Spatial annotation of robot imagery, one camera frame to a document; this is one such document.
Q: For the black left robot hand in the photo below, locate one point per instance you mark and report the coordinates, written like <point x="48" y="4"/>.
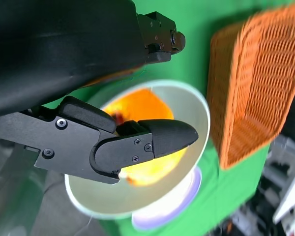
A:
<point x="51" y="49"/>

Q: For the pale green bowl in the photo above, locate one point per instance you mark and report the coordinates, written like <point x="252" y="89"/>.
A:
<point x="186" y="103"/>

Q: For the lavender round plate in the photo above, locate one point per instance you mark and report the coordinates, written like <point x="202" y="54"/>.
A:
<point x="177" y="209"/>

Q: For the orange wicker basket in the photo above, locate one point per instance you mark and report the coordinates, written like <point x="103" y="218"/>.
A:
<point x="255" y="86"/>

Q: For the green tablecloth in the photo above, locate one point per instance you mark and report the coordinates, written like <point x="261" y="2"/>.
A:
<point x="194" y="61"/>

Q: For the grey metal frame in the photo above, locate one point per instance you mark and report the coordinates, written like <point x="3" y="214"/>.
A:
<point x="292" y="196"/>

